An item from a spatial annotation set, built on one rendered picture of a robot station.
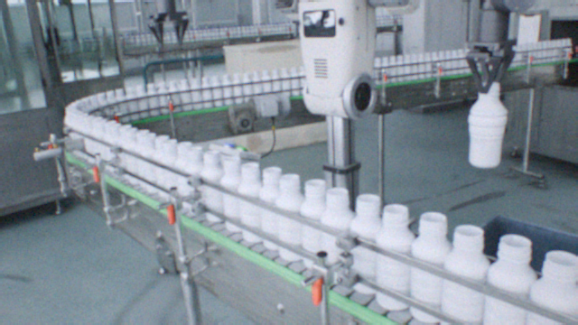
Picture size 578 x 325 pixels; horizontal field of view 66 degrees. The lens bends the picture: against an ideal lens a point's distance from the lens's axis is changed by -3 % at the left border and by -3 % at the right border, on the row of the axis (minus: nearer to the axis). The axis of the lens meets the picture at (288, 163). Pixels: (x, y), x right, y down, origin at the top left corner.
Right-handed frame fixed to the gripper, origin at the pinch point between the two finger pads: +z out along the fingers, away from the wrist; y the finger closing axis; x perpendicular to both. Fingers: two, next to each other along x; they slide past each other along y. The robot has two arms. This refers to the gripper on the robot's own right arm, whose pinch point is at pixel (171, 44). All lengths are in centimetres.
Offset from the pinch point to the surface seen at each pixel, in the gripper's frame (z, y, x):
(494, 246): 53, -37, 85
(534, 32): 19, -373, -30
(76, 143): 33, 21, -40
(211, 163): 25, 16, 41
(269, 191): 27, 17, 62
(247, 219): 34, 19, 56
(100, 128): 25.7, 16.8, -24.2
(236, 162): 23, 15, 50
